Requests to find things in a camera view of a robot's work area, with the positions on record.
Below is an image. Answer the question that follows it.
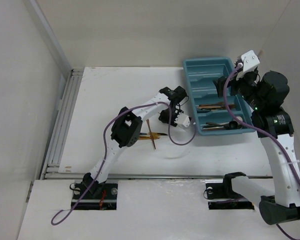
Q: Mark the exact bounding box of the blue plastic cutlery tray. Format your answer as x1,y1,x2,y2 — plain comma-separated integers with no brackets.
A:
183,57,255,137

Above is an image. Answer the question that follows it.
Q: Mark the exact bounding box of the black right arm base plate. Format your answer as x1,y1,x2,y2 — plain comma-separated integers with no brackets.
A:
203,182,255,210

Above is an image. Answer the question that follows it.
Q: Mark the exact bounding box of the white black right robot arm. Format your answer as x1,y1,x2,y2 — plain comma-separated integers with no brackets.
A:
213,69,300,225

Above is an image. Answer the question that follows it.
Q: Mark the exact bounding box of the aluminium frame rail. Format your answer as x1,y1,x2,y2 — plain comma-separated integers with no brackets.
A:
38,68,84,180

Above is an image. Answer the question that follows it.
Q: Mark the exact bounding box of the copper fork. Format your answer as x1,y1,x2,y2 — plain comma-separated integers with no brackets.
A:
195,104,226,112

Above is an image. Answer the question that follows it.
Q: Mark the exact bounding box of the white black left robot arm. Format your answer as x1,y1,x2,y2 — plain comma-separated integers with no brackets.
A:
81,86,191,199

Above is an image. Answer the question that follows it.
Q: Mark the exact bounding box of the black spoon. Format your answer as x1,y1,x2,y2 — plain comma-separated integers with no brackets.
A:
203,120,243,130

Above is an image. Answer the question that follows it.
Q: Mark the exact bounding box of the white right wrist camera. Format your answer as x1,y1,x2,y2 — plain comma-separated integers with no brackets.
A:
234,50,260,81

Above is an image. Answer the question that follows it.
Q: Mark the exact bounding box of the copper chopstick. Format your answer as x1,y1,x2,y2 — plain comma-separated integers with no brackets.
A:
146,119,157,150

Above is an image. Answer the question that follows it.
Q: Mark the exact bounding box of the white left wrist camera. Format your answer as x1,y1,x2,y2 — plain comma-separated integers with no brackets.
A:
174,113,191,130

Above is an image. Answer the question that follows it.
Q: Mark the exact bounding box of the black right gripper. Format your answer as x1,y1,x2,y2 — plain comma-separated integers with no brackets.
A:
212,66,266,111

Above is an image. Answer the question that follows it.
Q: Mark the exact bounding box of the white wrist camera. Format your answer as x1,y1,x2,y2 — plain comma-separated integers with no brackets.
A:
174,113,191,130
234,50,260,81

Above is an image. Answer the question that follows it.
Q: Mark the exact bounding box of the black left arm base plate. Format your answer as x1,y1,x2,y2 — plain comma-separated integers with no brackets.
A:
68,180,119,211

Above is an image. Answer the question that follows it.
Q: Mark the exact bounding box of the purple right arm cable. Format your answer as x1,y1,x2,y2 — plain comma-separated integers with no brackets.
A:
222,62,300,240

